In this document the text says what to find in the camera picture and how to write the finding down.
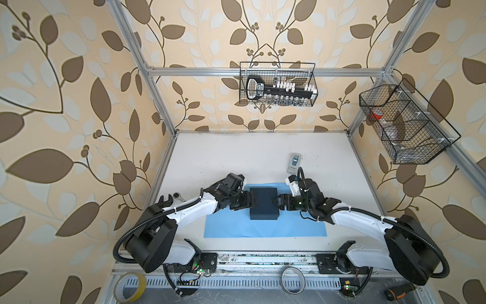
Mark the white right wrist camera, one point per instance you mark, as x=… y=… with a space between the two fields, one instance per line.
x=291 y=179

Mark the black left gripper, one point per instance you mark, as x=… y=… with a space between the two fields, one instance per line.
x=248 y=200

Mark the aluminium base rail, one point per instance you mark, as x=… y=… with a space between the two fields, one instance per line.
x=265 y=263

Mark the right wall wire basket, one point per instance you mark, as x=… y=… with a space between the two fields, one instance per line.
x=412 y=130

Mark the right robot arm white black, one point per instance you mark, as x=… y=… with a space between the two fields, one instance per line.
x=397 y=244

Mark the dark navy gift box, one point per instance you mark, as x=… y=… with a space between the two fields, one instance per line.
x=264 y=207

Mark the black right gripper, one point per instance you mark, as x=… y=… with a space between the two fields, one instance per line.
x=283 y=197

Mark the grey tape dispenser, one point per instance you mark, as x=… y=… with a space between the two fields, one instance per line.
x=294 y=164

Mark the back wall wire basket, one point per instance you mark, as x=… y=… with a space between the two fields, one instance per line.
x=299 y=73

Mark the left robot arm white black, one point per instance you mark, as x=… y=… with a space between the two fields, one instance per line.
x=152 y=243

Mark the yellow tape roll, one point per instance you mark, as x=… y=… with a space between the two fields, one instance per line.
x=130 y=287

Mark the orange black screwdriver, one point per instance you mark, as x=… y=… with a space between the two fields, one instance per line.
x=398 y=292

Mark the blue wrapping paper sheet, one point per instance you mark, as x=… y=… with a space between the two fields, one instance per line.
x=238 y=224

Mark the black tool set in basket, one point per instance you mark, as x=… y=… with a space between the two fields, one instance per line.
x=256 y=88

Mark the wall wire basket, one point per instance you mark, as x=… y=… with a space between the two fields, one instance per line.
x=412 y=130
x=299 y=73

